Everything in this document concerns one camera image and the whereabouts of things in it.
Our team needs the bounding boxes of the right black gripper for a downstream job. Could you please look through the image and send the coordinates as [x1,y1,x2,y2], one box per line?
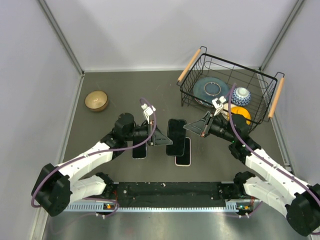
[184,111,236,143]

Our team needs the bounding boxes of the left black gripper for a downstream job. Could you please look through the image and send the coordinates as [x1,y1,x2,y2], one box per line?
[125,120,173,146]

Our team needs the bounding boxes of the beige phone case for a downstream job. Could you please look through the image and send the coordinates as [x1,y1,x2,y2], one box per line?
[174,136,192,167]

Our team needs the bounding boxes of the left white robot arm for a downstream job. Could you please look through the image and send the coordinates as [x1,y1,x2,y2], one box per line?
[31,112,173,217]

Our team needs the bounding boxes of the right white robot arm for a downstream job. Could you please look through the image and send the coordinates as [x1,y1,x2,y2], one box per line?
[184,111,320,237]

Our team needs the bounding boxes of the cream bowl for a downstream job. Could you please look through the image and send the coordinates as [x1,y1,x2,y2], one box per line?
[220,103,229,121]

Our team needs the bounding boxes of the blue-grey ceramic plate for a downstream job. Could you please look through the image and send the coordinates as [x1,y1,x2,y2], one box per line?
[193,77,230,108]

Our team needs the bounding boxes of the yellow bowl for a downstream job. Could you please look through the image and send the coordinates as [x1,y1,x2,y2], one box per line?
[231,106,251,125]

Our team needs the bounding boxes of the blue white patterned bowl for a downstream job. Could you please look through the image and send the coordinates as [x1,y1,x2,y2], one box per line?
[231,87,252,107]

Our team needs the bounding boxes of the tan ceramic bowl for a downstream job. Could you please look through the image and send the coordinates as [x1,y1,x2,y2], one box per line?
[84,90,109,112]

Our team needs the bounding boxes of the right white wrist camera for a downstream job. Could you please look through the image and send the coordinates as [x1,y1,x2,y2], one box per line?
[211,96,227,116]

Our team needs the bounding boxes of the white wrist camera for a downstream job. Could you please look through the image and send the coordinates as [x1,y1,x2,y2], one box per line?
[211,96,227,116]
[141,103,156,124]

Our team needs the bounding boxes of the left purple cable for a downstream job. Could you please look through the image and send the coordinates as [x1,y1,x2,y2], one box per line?
[30,97,158,218]

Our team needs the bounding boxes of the purple cable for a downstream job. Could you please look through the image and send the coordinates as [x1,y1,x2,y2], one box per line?
[226,82,320,218]
[30,97,158,218]

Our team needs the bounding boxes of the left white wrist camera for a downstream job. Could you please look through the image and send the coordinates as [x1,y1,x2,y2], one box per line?
[141,103,156,124]

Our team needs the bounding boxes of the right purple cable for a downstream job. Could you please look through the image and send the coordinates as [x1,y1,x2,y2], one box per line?
[226,82,320,218]

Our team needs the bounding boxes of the black wire basket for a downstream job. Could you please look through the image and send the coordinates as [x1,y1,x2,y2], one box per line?
[177,46,278,130]

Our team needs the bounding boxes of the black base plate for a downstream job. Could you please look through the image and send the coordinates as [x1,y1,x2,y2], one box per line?
[100,182,245,208]

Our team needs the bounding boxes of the aluminium rail with cable duct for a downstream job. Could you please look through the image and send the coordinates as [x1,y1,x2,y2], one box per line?
[39,181,313,213]

